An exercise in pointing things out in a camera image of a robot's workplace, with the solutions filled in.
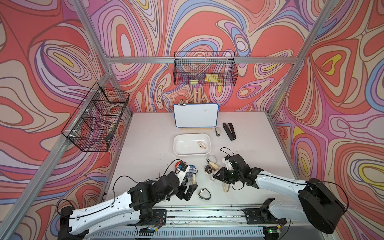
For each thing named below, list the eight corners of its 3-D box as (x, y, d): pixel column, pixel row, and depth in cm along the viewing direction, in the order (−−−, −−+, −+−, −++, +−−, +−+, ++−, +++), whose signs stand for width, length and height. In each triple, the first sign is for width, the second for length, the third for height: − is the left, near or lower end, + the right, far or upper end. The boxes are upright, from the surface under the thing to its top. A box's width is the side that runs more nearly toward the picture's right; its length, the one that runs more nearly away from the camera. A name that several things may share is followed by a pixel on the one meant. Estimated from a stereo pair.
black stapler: (230, 141, 105) (231, 138, 103) (222, 125, 114) (222, 123, 112) (238, 139, 106) (239, 136, 104) (229, 124, 115) (230, 121, 113)
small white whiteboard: (175, 130, 110) (172, 107, 92) (176, 123, 115) (173, 99, 97) (215, 130, 110) (219, 107, 92) (214, 122, 115) (218, 99, 97)
